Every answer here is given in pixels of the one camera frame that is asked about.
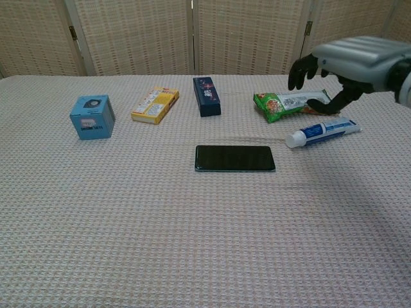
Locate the yellow flat carton box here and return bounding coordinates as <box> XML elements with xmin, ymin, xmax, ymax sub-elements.
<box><xmin>130</xmin><ymin>86</ymin><xmax>180</xmax><ymax>125</ymax></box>

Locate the woven folding screen panel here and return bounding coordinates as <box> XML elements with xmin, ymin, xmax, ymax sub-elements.
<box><xmin>191</xmin><ymin>0</ymin><xmax>311</xmax><ymax>76</ymax></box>
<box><xmin>0</xmin><ymin>0</ymin><xmax>88</xmax><ymax>79</ymax></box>
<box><xmin>64</xmin><ymin>0</ymin><xmax>197</xmax><ymax>77</ymax></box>
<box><xmin>381</xmin><ymin>0</ymin><xmax>411</xmax><ymax>44</ymax></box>
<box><xmin>297</xmin><ymin>0</ymin><xmax>398</xmax><ymax>76</ymax></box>

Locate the green snack bag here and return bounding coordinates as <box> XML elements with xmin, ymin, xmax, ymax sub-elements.
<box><xmin>252</xmin><ymin>89</ymin><xmax>340</xmax><ymax>124</ymax></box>

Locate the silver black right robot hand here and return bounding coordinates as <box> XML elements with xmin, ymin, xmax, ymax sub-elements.
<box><xmin>287</xmin><ymin>35</ymin><xmax>411</xmax><ymax>116</ymax></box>

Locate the light blue smartphone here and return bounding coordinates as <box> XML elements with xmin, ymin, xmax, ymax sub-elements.
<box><xmin>195</xmin><ymin>144</ymin><xmax>277</xmax><ymax>173</ymax></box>

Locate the dark navy long box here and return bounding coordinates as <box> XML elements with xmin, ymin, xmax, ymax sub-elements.
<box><xmin>192</xmin><ymin>76</ymin><xmax>222</xmax><ymax>117</ymax></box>

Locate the light blue cube box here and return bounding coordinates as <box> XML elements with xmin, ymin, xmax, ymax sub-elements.
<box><xmin>69</xmin><ymin>94</ymin><xmax>116</xmax><ymax>141</ymax></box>

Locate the blue white toothpaste tube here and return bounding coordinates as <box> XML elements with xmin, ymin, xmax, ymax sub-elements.
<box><xmin>285</xmin><ymin>116</ymin><xmax>363</xmax><ymax>149</ymax></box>

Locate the beige woven tablecloth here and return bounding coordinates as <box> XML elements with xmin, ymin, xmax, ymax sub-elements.
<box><xmin>0</xmin><ymin>74</ymin><xmax>411</xmax><ymax>308</ymax></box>

